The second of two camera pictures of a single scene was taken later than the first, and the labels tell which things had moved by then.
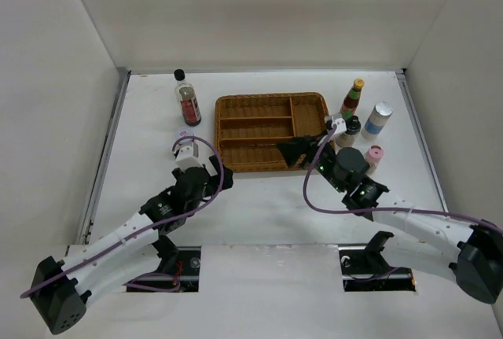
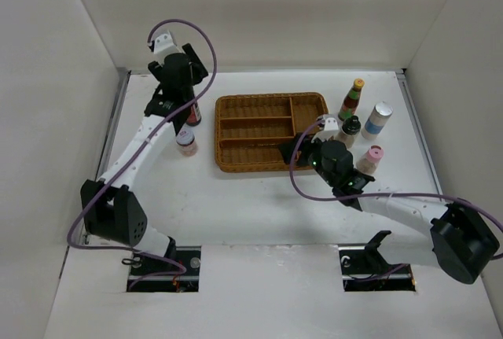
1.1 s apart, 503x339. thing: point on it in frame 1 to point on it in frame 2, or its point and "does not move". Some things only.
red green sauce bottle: x=351 y=101 does not move
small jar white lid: x=184 y=132 does not move
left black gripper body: x=212 y=181 to x=198 y=73
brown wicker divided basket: x=249 y=127 does not move
